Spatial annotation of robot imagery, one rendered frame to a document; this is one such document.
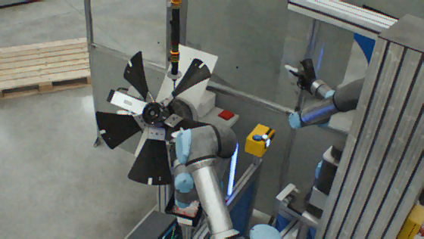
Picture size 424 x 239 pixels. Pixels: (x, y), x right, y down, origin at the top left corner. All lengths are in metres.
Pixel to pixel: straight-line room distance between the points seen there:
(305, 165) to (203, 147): 1.41
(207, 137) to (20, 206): 2.24
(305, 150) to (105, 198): 1.59
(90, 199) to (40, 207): 0.39
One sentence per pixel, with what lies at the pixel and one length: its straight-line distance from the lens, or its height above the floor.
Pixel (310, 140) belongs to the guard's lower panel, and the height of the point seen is 0.84.
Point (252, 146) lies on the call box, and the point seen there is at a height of 1.04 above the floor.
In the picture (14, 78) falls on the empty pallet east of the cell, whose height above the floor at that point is 0.14.
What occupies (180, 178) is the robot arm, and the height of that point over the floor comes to 1.21.
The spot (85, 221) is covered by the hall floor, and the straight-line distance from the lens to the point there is 3.25.
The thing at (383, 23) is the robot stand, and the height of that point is 2.03.
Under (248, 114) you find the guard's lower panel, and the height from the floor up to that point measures 0.87.
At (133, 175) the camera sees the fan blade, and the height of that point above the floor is 0.97.
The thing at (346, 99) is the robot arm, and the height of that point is 1.61.
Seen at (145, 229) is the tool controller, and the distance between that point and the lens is 1.54.
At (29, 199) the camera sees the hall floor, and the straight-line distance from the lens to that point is 3.52.
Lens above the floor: 2.42
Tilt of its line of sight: 35 degrees down
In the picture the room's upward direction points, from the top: 4 degrees clockwise
